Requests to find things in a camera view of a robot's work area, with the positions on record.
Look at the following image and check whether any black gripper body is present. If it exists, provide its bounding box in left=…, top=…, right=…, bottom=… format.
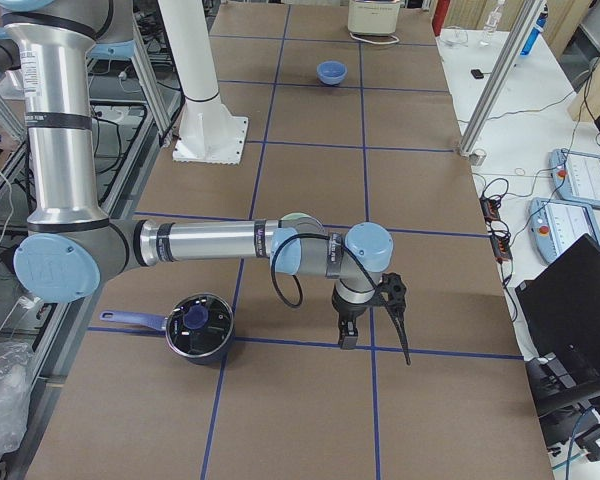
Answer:
left=331, top=284, right=374, bottom=335

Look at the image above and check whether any green bowl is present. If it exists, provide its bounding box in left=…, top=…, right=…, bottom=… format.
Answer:
left=279, top=212, right=325, bottom=234

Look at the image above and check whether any blue bowl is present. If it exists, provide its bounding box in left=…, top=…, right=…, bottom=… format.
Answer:
left=316, top=60, right=348, bottom=86

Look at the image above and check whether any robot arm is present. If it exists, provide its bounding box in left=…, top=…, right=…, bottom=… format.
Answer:
left=1, top=1, right=406, bottom=349

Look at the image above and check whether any dark blue saucepan with lid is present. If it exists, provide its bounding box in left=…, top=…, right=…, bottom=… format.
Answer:
left=99, top=293, right=235, bottom=365

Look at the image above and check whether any orange black adapter box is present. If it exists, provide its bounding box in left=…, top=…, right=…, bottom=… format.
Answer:
left=479, top=196, right=513, bottom=264

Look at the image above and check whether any black laptop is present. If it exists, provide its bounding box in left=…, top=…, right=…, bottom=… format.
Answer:
left=515, top=234, right=600, bottom=372

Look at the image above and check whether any lower teach pendant tablet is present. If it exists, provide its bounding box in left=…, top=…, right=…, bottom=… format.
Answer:
left=529, top=197, right=600, bottom=264

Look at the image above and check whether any teach pendant tablet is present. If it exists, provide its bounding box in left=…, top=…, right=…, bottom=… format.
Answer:
left=549, top=148, right=600, bottom=209
left=529, top=197, right=600, bottom=264

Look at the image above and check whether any upper teach pendant tablet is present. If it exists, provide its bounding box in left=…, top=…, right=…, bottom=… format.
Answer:
left=549, top=148, right=600, bottom=209

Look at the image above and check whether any cream toaster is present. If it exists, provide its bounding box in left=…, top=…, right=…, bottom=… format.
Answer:
left=347, top=0, right=401, bottom=46

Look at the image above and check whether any clear plastic bottle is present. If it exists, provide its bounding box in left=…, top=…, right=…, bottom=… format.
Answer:
left=479, top=0, right=506, bottom=46

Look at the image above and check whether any blue water bottle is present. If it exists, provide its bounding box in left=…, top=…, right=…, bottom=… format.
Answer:
left=520, top=2, right=549, bottom=56

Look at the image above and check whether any clear plastic bag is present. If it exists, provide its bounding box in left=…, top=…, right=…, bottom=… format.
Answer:
left=0, top=341, right=34, bottom=455

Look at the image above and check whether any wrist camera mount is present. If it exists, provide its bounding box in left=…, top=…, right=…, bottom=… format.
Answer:
left=378, top=273, right=411, bottom=366

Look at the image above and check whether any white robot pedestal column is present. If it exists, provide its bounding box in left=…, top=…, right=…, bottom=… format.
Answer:
left=159, top=0, right=249, bottom=165

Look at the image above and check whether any aluminium frame post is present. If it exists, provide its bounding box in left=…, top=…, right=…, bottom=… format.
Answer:
left=458, top=0, right=545, bottom=166

